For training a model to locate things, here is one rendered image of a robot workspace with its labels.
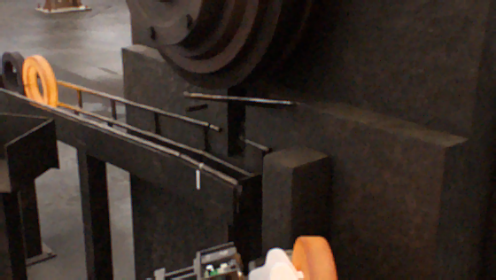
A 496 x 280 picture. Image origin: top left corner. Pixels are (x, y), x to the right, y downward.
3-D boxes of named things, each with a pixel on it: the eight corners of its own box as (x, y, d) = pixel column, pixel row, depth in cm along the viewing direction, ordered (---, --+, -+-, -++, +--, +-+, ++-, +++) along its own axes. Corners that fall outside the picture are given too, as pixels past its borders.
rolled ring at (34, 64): (42, 127, 206) (51, 124, 208) (52, 90, 192) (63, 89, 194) (19, 82, 213) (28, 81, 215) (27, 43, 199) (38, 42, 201)
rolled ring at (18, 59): (16, 52, 207) (27, 50, 209) (-4, 50, 222) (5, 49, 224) (27, 109, 212) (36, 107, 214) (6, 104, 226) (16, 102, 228)
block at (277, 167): (299, 253, 128) (303, 140, 120) (330, 271, 122) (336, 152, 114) (259, 271, 122) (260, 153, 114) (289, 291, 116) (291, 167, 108)
